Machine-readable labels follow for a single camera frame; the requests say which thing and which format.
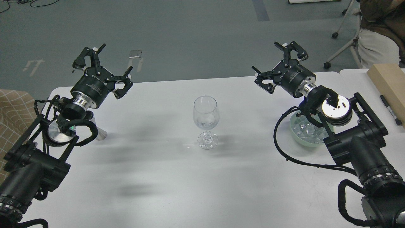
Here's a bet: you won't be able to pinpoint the light wooden box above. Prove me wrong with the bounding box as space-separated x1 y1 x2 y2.
367 64 405 127

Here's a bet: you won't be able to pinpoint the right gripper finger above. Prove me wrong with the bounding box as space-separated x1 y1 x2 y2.
274 41 308 68
252 66 282 94

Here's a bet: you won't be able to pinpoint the steel cone jigger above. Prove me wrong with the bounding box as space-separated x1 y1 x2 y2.
85 110 107 141

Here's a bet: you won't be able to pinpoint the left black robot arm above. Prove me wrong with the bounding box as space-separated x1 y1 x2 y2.
0 44 133 228

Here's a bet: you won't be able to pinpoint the green bowl with ice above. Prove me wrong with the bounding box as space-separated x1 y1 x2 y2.
289 111 329 147

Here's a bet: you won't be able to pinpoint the clear wine glass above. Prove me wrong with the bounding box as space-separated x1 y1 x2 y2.
193 95 220 150

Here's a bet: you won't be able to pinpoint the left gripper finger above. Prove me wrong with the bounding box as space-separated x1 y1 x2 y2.
104 66 133 99
72 43 107 77

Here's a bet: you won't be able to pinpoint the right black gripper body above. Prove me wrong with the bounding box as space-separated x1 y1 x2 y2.
272 60 316 98

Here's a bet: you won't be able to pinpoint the black floor cables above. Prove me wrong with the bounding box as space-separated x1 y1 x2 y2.
0 0 60 14

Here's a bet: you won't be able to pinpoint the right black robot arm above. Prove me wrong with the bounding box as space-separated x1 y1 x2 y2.
252 41 405 228

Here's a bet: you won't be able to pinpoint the seated person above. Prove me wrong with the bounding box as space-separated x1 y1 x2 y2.
358 0 405 69

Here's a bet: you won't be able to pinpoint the black marker pen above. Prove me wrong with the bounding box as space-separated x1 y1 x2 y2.
379 95 402 126

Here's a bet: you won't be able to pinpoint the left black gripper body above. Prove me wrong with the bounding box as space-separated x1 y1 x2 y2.
71 67 115 109

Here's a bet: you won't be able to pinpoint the beige checkered chair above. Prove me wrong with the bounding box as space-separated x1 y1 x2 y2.
0 89 36 183

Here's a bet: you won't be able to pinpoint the rolling office chair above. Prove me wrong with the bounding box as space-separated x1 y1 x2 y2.
323 0 364 69

